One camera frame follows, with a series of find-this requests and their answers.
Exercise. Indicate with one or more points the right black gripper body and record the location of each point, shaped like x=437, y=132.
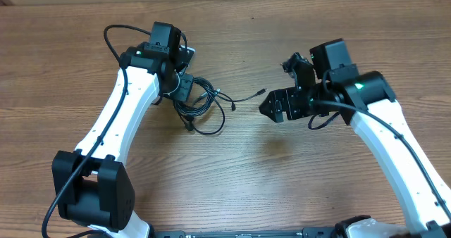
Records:
x=303, y=103

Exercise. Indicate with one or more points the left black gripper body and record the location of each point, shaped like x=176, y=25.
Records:
x=183, y=90

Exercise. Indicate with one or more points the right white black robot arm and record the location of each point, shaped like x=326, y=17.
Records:
x=329, y=84

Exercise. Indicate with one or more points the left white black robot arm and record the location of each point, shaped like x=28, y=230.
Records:
x=91, y=183

